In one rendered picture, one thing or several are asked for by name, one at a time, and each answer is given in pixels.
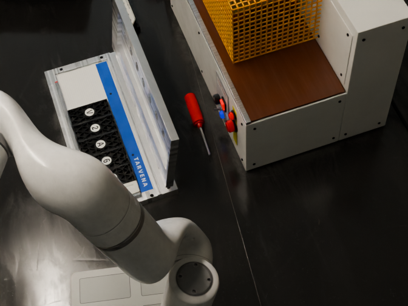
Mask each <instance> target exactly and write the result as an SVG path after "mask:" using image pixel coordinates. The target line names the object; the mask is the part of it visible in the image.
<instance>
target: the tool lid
mask: <svg viewBox="0 0 408 306"><path fill-rule="evenodd" d="M112 48H113V50H114V52H115V53H116V56H117V58H118V64H119V66H120V69H121V72H122V74H123V78H124V81H125V83H126V86H127V89H128V91H129V94H130V96H131V98H132V101H133V103H134V106H135V107H136V108H137V111H138V114H139V119H140V122H141V125H142V127H143V130H144V132H145V135H146V139H147V141H148V144H149V147H150V149H151V152H152V155H153V157H154V158H155V162H156V164H157V166H158V169H159V170H160V172H161V174H162V177H163V183H164V184H165V188H168V187H171V186H173V184H174V176H175V167H176V161H177V153H178V147H179V137H178V135H177V132H176V130H175V127H174V125H173V123H172V120H171V118H170V115H169V113H168V110H167V108H166V105H165V102H164V101H163V98H162V95H161V93H160V91H159V88H158V86H157V83H156V81H155V78H154V76H153V74H152V71H151V68H150V66H149V64H148V61H147V59H146V56H145V53H144V51H143V49H142V47H141V44H140V42H139V39H138V36H137V34H136V32H135V29H134V26H133V25H132V22H131V19H130V17H129V15H128V12H127V10H126V7H125V5H124V2H123V0H112Z"/></svg>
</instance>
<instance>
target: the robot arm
mask: <svg viewBox="0 0 408 306"><path fill-rule="evenodd" d="M11 156H14V158H15V162H16V165H17V167H18V171H19V173H20V176H21V178H22V180H23V182H24V184H25V186H26V188H27V189H28V191H29V193H30V194H31V196H32V197H33V198H34V199H35V200H36V202H37V203H39V204H40V205H41V206H42V207H43V208H44V209H46V210H47V211H49V212H51V213H53V214H55V215H57V216H60V217H62V218H63V219H65V220H66V221H68V222H69V223H70V224H71V225H72V226H73V227H75V228H76V229H77V230H78V231H79V232H80V233H81V234H82V235H83V236H84V237H85V238H86V239H87V240H88V241H89V242H91V243H92V244H93V245H94V246H95V247H96V248H98V249H99V250H100V251H101V252H102V253H103V254H104V255H105V256H106V257H107V258H108V259H110V260H111V261H112V262H113V263H114V264H115V265H116V266H117V267H118V268H119V269H121V270H122V271H123V272H124V273H125V274H127V275H128V276H129V277H130V278H132V279H133V280H135V281H137V282H139V283H143V284H154V283H156V282H158V281H160V280H162V279H163V278H164V277H165V276H166V275H167V274H168V278H167V282H166V287H165V292H164V294H163V299H162V301H161V306H212V304H213V301H214V298H215V296H216V294H217V291H218V289H219V276H218V274H217V271H216V269H215V268H214V267H213V249H212V246H211V243H210V241H209V239H208V238H207V236H206V235H205V233H204V232H203V231H202V230H201V229H200V228H199V227H198V226H197V225H196V224H195V223H194V222H192V221H191V220H189V219H186V218H182V217H173V218H168V219H162V220H159V221H155V220H154V218H153V217H152V216H151V215H150V214H149V213H148V212H147V211H146V209H145V208H144V207H143V206H142V204H141V203H140V202H139V201H138V200H137V199H136V198H135V197H134V196H133V195H132V193H131V192H130V191H129V190H128V189H127V187H125V186H124V184H122V182H121V181H120V180H119V179H118V178H117V177H116V175H115V174H114V173H113V172H112V171H111V170H110V169H109V168H108V167H107V166H106V165H105V164H104V163H102V162H101V161H99V160H98V159H97V158H95V157H93V156H91V155H89V154H87V153H84V152H81V151H77V150H75V149H71V148H68V147H65V146H62V145H60V144H57V143H55V142H53V141H51V140H49V139H48V138H47V137H45V136H44V135H43V134H42V133H40V131H39V130H38V129H37V128H36V127H35V125H34V124H33V123H32V121H31V120H30V118H29V117H28V116H27V114H26V113H25V112H24V111H23V109H22V108H21V107H20V105H19V104H18V103H17V102H16V101H15V100H14V99H13V98H12V97H11V96H9V95H8V94H6V93H5V92H3V91H1V90H0V178H1V175H2V172H3V170H4V168H5V165H6V163H7V160H8V158H9V157H11Z"/></svg>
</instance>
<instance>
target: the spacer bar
mask: <svg viewBox="0 0 408 306"><path fill-rule="evenodd" d="M124 186H125V187H127V189H128V190H129V191H130V192H131V193H132V194H135V193H138V192H140V190H139V187H138V184H137V181H136V180H135V181H133V182H129V183H125V184H124Z"/></svg>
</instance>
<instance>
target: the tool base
mask: <svg viewBox="0 0 408 306"><path fill-rule="evenodd" d="M101 56H103V58H102V59H101V58H100V57H101ZM103 61H107V63H108V65H109V68H110V71H111V73H112V76H113V79H114V81H115V84H116V87H117V89H118V93H119V95H120V98H121V100H122V103H123V106H124V109H125V111H126V114H127V117H128V119H129V122H130V124H131V128H132V130H133V133H134V135H135V139H136V141H137V144H138V147H139V149H140V152H141V155H142V157H143V160H144V163H145V165H146V168H147V170H148V174H149V176H150V179H151V182H152V185H153V187H154V188H153V190H151V191H148V192H144V193H142V194H141V197H139V198H137V200H138V201H139V202H140V203H141V204H142V205H145V204H148V203H151V202H154V201H157V200H160V199H163V198H166V197H169V196H173V195H175V194H178V193H179V191H178V187H177V185H176V183H175V180H174V184H173V186H171V187H168V188H165V184H164V183H163V177H162V174H161V172H160V170H159V169H158V166H157V164H156V162H155V158H154V157H153V155H152V152H151V149H150V147H149V144H148V141H147V139H146V135H145V132H144V130H143V127H142V125H141V122H140V119H139V114H138V111H137V108H136V107H135V106H134V103H133V101H132V98H131V96H130V94H129V91H128V89H127V86H126V83H125V81H124V78H123V74H122V72H121V69H120V66H119V64H118V58H117V56H116V53H115V52H112V53H105V54H103V55H99V56H95V57H93V58H89V59H85V60H82V61H79V62H76V63H72V64H69V65H66V66H62V67H59V68H56V69H52V70H48V71H46V72H44V73H45V76H46V80H47V83H48V85H49V89H50V93H51V96H52V99H53V103H54V105H55V109H56V112H57V115H58V119H59V123H60V125H61V129H62V132H63V135H64V139H65V141H66V145H67V147H68V148H71V149H75V146H74V143H73V140H72V136H71V134H70V130H69V127H68V124H67V120H66V117H65V114H64V111H63V107H62V105H61V101H60V98H59V95H58V91H57V89H56V86H55V82H56V81H57V82H58V78H57V76H58V75H60V74H62V73H66V72H70V71H73V70H77V69H80V68H83V67H87V66H90V65H93V64H96V63H100V62H103ZM60 68H63V70H62V71H60ZM58 84H59V82H58ZM59 88H60V84H59ZM60 91H61V88H60ZM61 94H62V96H63V93H62V91H61ZM63 100H64V97H63ZM64 104H65V106H66V103H65V101H64ZM66 110H67V107H66ZM67 113H68V112H67ZM68 115H69V114H68ZM151 194H153V195H154V196H153V197H151V196H150V195H151Z"/></svg>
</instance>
